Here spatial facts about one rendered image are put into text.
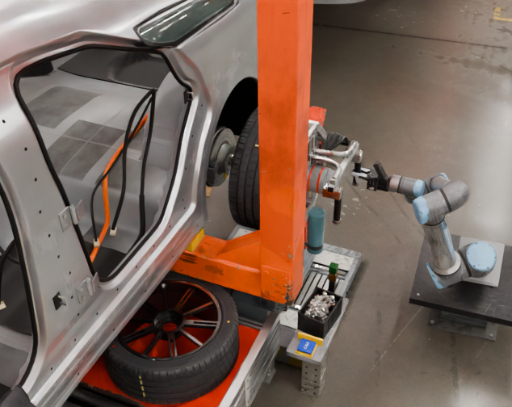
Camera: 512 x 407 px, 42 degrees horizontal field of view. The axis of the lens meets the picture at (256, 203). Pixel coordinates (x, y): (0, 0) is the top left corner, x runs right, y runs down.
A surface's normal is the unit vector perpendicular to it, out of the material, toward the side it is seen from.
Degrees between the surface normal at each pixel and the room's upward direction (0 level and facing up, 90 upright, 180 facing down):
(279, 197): 90
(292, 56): 90
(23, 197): 81
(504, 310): 0
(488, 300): 0
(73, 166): 10
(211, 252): 0
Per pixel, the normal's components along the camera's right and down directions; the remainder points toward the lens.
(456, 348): -0.01, -0.79
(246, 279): -0.39, 0.57
